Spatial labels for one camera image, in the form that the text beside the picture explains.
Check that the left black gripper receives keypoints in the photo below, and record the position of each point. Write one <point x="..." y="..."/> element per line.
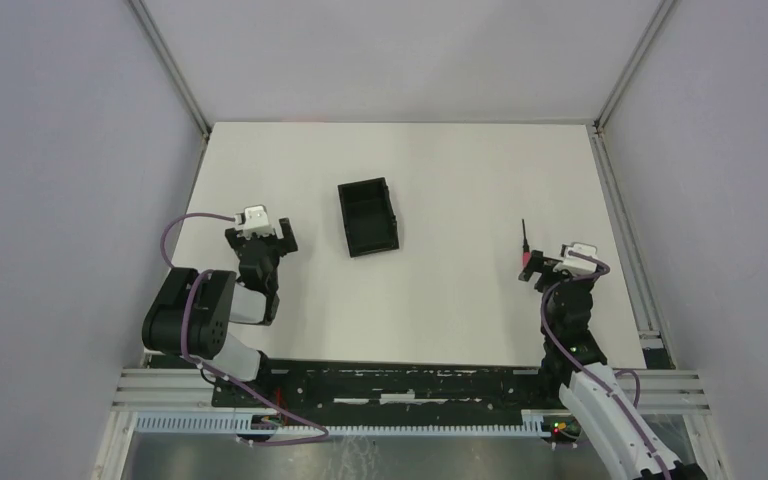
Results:
<point x="263" y="241"/>

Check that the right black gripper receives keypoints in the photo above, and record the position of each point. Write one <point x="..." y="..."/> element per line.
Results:
<point x="548" y="268"/>

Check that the red handled screwdriver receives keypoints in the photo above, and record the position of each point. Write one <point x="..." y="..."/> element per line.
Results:
<point x="525" y="240"/>

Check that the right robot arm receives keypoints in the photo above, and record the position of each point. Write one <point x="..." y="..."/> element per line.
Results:
<point x="575" y="369"/>

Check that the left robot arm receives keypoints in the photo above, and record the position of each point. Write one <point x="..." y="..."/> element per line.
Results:
<point x="191" y="314"/>

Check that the black plastic bin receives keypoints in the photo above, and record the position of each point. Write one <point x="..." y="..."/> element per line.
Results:
<point x="369" y="221"/>

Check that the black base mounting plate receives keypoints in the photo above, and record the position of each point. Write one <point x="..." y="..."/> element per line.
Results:
<point x="354" y="394"/>

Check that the front aluminium extrusion rails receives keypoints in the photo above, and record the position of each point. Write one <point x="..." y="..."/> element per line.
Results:
<point x="663" y="391"/>

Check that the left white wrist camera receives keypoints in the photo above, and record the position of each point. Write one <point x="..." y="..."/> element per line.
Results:
<point x="256" y="220"/>

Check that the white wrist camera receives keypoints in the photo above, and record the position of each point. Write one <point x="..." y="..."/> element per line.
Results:
<point x="577" y="259"/>
<point x="256" y="220"/>

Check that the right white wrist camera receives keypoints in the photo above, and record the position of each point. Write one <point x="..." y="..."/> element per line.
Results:
<point x="577" y="259"/>

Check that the right aluminium frame rail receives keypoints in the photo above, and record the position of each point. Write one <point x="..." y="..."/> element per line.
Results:
<point x="653" y="332"/>

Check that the aluminium frame rail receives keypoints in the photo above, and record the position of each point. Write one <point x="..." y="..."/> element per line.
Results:
<point x="156" y="41"/>
<point x="653" y="332"/>

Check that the left aluminium frame rail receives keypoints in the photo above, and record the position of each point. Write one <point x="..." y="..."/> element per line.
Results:
<point x="156" y="41"/>

